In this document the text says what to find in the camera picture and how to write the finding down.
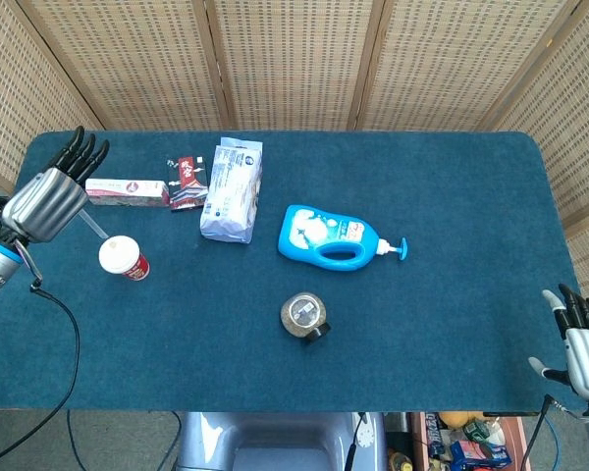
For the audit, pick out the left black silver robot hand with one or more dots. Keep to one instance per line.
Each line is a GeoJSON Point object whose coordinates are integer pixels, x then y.
{"type": "Point", "coordinates": [44, 206]}

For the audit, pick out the clear plastic straw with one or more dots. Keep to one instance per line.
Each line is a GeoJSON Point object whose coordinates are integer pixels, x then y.
{"type": "Point", "coordinates": [94, 225]}

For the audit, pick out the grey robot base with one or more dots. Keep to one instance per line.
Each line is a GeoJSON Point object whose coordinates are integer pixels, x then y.
{"type": "Point", "coordinates": [275, 441]}

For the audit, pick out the red paper cup white lid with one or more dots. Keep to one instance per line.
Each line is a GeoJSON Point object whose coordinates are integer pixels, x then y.
{"type": "Point", "coordinates": [119, 255]}

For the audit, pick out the pink white toothpaste box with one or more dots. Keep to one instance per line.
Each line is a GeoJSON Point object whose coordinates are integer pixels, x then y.
{"type": "Point", "coordinates": [127, 192]}

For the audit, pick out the orange crate of goods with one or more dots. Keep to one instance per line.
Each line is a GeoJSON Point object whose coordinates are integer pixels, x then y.
{"type": "Point", "coordinates": [518, 436]}

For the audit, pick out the blue red goods package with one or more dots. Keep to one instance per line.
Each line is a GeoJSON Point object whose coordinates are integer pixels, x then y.
{"type": "Point", "coordinates": [481, 454]}

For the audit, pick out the black red snack packet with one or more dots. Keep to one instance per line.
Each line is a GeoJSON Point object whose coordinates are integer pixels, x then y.
{"type": "Point", "coordinates": [188, 184]}

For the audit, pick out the white blue tissue pack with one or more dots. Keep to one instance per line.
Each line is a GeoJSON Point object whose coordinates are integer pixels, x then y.
{"type": "Point", "coordinates": [231, 191]}

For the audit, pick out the blue table cloth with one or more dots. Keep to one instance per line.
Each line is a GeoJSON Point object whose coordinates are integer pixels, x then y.
{"type": "Point", "coordinates": [397, 333]}

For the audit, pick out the blue pump detergent bottle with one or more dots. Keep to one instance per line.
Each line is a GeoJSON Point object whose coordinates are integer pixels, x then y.
{"type": "Point", "coordinates": [314, 233]}

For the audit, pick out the round glass jar black lid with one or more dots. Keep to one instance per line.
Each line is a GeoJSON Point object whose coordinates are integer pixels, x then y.
{"type": "Point", "coordinates": [302, 314]}

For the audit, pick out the bamboo folding screen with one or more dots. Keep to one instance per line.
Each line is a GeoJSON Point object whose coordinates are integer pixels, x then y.
{"type": "Point", "coordinates": [294, 64]}

